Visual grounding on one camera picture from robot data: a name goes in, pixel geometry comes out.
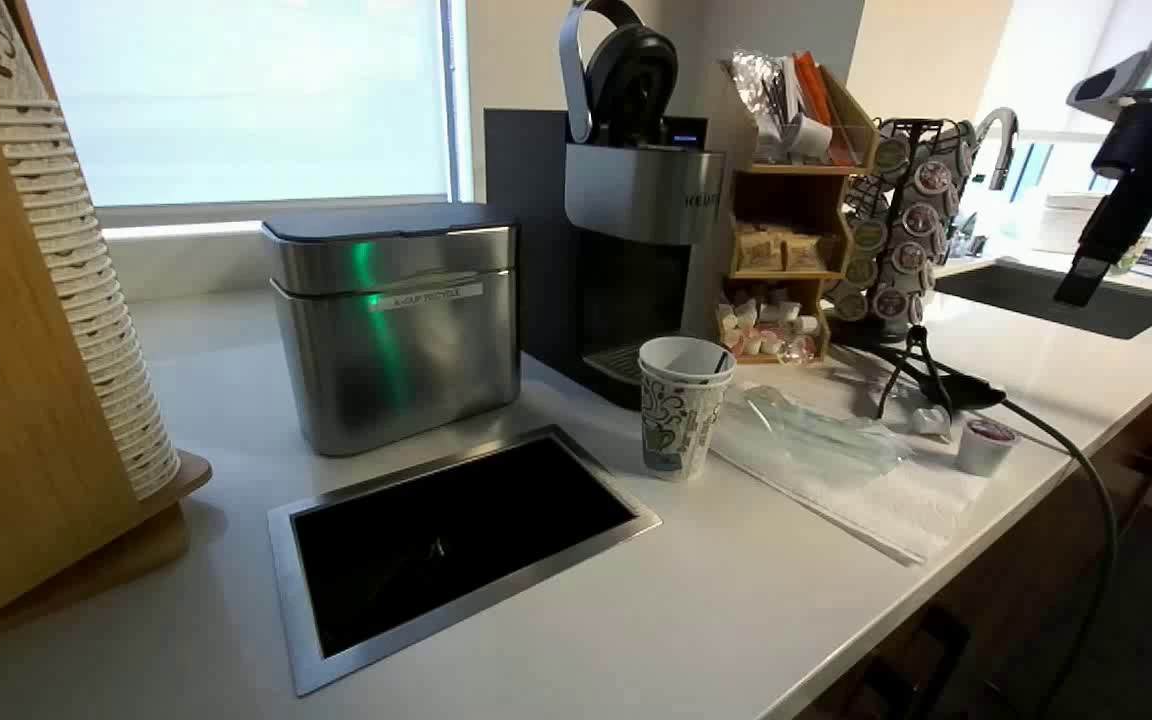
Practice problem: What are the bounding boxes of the rows of coffee pods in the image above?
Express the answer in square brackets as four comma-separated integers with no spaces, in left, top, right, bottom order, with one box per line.
[826,125,977,326]

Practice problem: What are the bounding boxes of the white coffee pod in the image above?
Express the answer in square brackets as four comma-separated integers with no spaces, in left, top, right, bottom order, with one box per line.
[955,416,1022,479]

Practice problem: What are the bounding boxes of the black and silver coffee maker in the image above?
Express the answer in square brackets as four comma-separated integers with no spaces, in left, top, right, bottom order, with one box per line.
[483,0,728,412]

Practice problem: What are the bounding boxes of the coffee maker lid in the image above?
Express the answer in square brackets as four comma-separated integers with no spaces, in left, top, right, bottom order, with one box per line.
[557,0,680,150]

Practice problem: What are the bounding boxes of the stack of white containers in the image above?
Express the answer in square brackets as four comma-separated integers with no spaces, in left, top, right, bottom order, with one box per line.
[1030,189,1109,257]

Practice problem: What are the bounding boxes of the silver tap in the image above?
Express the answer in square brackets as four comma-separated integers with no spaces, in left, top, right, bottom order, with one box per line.
[970,106,1021,193]

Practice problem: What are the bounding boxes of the dark sink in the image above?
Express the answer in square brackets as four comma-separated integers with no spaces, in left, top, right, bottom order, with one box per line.
[933,259,1152,342]

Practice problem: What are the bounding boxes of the stand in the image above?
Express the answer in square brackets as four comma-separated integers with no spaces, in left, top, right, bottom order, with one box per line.
[870,324,1008,422]

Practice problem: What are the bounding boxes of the bundle of orange packets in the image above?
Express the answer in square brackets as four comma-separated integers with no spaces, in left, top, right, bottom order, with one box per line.
[793,49,859,167]

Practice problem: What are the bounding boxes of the wooden condiment organizer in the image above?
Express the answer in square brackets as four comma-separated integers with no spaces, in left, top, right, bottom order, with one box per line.
[704,55,879,367]

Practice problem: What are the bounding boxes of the row of brown sugar packets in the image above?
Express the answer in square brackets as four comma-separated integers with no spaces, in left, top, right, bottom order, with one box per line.
[734,223,824,274]

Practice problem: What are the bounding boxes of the bundle of silver packets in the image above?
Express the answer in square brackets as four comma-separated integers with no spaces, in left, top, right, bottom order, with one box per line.
[728,50,789,163]

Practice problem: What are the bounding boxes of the heap of creamer cups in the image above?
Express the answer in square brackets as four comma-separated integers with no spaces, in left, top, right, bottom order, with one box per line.
[715,293,823,367]

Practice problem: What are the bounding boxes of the clear plastic wrapper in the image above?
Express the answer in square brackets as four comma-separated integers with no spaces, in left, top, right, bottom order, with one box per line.
[740,384,914,482]

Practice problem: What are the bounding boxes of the white paper towel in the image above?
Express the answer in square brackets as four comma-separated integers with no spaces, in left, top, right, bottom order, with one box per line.
[710,383,989,568]

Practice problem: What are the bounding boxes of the patterned paper cup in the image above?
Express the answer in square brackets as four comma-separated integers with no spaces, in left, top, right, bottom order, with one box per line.
[637,335,738,484]

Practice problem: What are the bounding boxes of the recycling bin lid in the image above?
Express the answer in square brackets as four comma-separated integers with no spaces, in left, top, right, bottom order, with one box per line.
[260,203,518,247]

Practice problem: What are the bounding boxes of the stainless steel recycling bin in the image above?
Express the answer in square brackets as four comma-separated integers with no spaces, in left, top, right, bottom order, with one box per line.
[260,203,523,458]

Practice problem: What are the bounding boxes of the steel framed counter trash chute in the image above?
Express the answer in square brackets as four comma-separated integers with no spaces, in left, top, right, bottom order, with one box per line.
[267,424,663,698]

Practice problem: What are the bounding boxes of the window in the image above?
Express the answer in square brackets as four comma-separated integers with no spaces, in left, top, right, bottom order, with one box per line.
[26,0,464,208]

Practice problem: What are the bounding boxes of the stack of paper cups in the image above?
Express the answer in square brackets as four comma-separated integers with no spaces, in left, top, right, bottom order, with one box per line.
[0,0,183,502]

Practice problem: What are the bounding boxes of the black wire pod carousel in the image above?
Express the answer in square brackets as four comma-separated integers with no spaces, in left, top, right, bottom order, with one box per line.
[824,117,979,348]

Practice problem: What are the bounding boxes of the black cable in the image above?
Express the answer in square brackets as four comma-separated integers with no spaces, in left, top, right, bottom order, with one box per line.
[994,394,1123,706]

